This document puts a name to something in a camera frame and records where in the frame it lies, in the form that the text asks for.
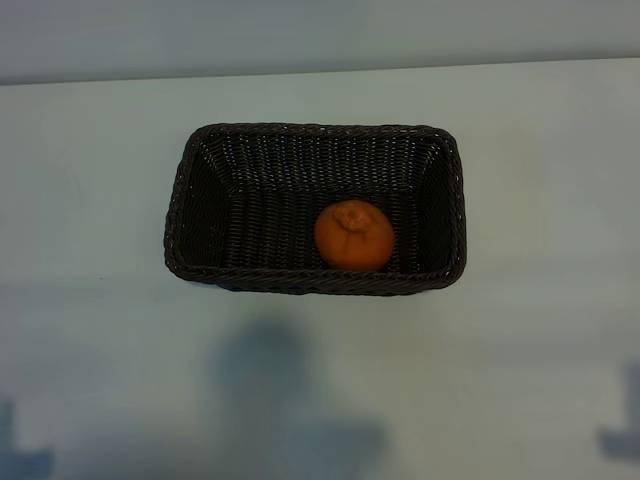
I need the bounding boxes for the orange citrus fruit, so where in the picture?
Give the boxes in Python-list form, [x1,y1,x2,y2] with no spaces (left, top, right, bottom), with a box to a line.
[313,198,397,273]

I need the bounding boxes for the dark brown woven basket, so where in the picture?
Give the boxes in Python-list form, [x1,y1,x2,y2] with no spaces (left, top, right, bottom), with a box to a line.
[162,122,469,297]

